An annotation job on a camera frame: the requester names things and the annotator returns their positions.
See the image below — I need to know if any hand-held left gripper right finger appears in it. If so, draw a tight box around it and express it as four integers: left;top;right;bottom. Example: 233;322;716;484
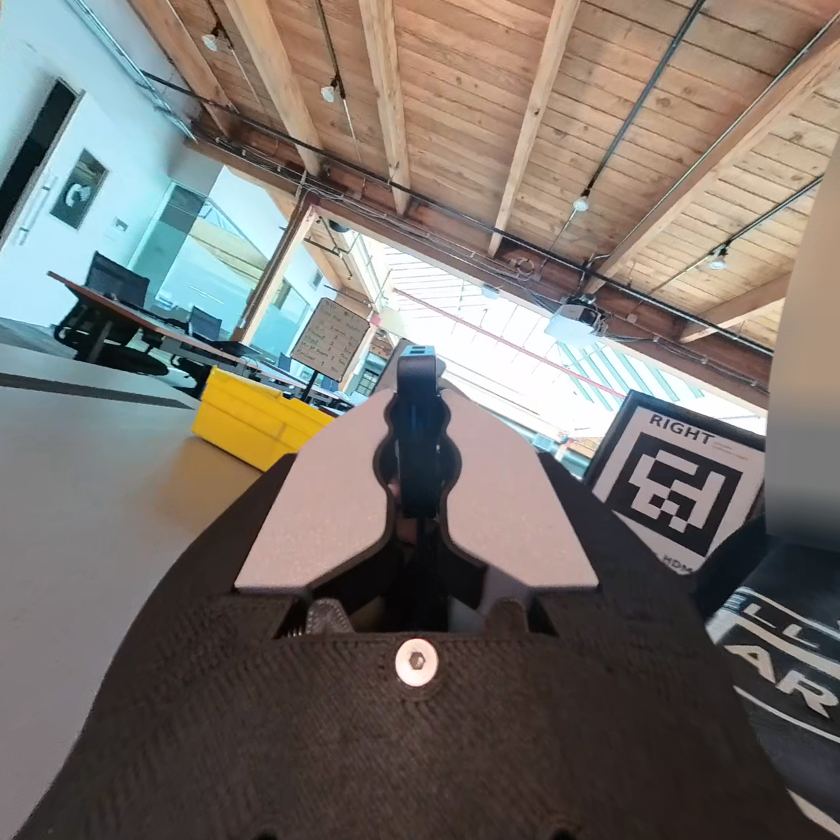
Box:
433;389;601;618

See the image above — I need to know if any framed wall picture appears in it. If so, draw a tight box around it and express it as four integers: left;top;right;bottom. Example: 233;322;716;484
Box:
50;148;110;231

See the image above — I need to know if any white ceiling projector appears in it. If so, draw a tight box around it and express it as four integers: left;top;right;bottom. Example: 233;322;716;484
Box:
543;297;608;343

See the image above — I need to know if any whiteboard on stand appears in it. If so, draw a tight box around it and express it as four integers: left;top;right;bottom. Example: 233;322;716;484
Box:
289;297;372;401

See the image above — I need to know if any yellow plastic bin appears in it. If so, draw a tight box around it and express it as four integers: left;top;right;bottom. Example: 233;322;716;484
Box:
192;366;337;473

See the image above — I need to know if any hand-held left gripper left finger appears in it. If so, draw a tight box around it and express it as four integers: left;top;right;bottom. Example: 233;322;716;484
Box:
233;392;403;601

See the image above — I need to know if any dark door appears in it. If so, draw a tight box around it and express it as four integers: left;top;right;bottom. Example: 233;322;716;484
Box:
0;77;85;247

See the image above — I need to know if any person's black printed shirt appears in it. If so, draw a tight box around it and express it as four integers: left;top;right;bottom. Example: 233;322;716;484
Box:
696;518;840;840

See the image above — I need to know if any wooden desk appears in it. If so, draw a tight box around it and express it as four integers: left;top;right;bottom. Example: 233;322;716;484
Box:
47;271;263;368

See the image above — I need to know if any black office chair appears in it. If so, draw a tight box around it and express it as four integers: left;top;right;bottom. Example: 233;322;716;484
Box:
56;251;170;376
172;304;224;388

